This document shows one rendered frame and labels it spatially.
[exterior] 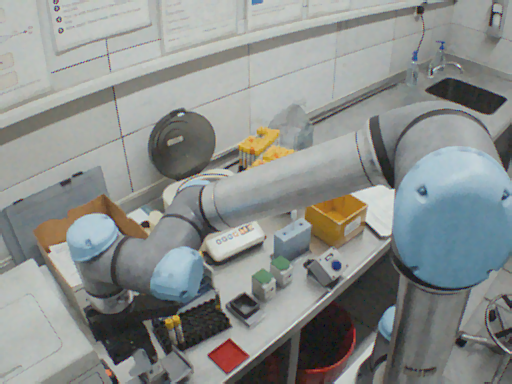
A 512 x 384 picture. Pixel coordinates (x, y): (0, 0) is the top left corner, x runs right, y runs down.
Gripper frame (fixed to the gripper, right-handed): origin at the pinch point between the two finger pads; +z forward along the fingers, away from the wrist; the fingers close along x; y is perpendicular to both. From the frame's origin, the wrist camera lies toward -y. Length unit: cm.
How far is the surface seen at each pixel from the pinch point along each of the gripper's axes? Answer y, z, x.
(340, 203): -75, 8, -10
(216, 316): -21.7, 10.2, -5.4
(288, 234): -49.0, 2.4, -7.9
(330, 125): -123, 12, -50
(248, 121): -83, 0, -60
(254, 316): -28.6, 11.0, 0.4
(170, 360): -5.4, 8.4, -1.6
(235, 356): -18.1, 12.2, 5.2
